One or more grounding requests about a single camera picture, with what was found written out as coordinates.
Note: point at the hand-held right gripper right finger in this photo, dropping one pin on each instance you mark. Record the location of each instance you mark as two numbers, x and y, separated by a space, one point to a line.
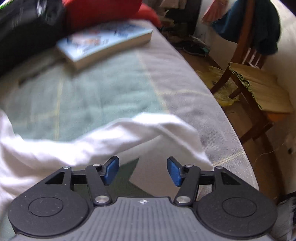
174 171

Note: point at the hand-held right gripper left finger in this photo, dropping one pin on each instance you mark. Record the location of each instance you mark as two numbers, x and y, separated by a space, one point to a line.
111 170

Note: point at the white printed long-sleeve shirt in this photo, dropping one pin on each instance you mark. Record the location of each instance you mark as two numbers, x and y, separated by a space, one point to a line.
69 153

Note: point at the green checked bed blanket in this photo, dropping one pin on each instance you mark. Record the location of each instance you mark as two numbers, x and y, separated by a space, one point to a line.
104 92

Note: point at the yellow plastic bag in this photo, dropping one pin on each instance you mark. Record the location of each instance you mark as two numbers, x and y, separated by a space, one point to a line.
222 92

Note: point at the tan chair seat cushion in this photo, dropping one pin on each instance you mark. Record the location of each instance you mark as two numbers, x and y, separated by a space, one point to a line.
263 88

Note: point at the dark shoes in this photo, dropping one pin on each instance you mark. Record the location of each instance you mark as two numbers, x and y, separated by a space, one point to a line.
196 48

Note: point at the light blue paperback book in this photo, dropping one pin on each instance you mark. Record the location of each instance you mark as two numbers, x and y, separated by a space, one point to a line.
104 44

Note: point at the brown wooden chair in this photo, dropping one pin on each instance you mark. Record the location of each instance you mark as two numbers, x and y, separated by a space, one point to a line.
245 46

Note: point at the red blanket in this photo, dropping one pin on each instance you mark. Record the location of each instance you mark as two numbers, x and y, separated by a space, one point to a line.
104 11

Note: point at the black backpack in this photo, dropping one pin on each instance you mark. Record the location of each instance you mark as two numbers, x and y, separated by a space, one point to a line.
25 30

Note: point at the orange patterned curtain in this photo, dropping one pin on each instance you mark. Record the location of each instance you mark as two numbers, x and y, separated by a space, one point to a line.
215 11

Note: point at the dark teal garment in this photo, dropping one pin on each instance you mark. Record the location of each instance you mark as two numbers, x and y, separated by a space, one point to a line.
263 25

